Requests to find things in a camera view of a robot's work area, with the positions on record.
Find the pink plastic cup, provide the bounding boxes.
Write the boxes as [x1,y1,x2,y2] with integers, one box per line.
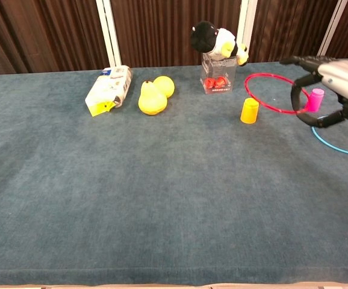
[306,88,325,113]

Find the black and white plush toy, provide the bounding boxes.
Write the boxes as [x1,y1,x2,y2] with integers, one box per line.
[190,20,250,67]

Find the red plastic ring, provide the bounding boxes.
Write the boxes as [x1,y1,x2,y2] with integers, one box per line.
[244,73,312,114]

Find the yellow toy pear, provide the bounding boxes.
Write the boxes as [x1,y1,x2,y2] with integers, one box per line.
[137,79,169,116]

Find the blue table cloth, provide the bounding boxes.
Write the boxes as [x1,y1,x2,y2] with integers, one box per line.
[0,58,348,287]

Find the yellow plastic cup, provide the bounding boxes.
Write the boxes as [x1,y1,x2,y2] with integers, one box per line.
[240,97,260,125]

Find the yellow toy ball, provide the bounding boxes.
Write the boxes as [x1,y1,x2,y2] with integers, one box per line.
[153,75,175,99]

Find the clear plastic box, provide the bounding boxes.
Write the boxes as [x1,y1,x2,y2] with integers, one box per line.
[199,52,238,95]

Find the white frame post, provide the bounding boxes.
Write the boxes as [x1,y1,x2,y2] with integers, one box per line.
[95,0,122,67]
[236,0,258,61]
[315,0,348,58]

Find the red items inside clear box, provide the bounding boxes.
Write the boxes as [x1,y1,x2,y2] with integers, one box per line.
[204,76,226,89]

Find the blue plastic ring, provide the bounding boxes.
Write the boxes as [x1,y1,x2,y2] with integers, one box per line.
[311,118,348,157]

